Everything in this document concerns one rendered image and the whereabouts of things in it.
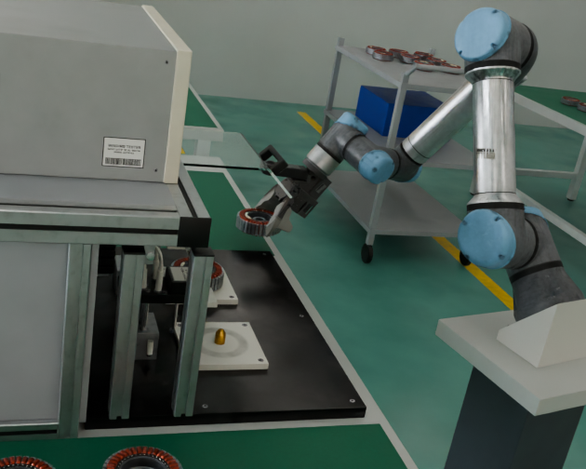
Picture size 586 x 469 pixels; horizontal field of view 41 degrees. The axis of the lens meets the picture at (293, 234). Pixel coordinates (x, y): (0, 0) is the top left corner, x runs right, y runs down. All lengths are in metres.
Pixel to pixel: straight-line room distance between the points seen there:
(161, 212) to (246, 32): 5.76
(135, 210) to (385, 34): 6.22
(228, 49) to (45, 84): 5.69
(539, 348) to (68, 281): 0.99
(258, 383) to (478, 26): 0.85
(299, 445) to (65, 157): 0.57
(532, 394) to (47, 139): 1.01
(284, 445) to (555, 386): 0.63
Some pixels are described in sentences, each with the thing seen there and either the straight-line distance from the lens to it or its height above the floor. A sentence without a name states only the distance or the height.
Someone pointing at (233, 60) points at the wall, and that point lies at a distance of 6.86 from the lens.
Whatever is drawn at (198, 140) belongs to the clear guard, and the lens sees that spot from 1.67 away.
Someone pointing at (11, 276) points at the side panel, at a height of 1.01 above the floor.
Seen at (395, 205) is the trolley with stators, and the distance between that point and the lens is 4.29.
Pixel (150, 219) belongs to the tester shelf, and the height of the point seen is 1.11.
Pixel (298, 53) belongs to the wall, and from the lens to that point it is 7.00.
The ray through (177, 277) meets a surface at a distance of 1.38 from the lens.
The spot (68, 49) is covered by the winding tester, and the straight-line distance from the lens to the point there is 1.17.
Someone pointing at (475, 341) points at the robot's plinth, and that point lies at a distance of 1.76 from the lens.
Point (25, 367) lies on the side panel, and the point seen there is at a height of 0.87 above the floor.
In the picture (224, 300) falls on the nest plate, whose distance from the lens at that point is 1.63.
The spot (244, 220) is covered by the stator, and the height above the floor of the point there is 0.83.
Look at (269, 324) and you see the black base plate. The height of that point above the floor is 0.77.
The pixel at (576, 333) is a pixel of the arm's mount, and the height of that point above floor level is 0.82.
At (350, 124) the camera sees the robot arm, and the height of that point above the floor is 1.09.
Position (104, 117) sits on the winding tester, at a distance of 1.20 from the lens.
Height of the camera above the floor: 1.53
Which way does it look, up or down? 22 degrees down
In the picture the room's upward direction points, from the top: 10 degrees clockwise
